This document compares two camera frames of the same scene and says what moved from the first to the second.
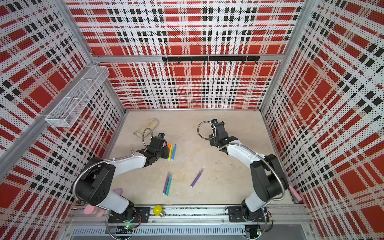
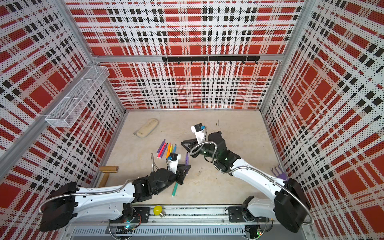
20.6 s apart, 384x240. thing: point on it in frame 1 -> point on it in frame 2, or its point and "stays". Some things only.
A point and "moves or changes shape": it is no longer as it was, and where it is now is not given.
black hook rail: [256, 58] stays
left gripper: [166, 149] -> [181, 177]
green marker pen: [168, 186] moves or changes shape
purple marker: [201, 169] moves or changes shape
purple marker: [166, 184] moves or changes shape
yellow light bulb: [157, 211] stays
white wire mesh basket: [78, 95] stays
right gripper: [211, 141] -> [194, 142]
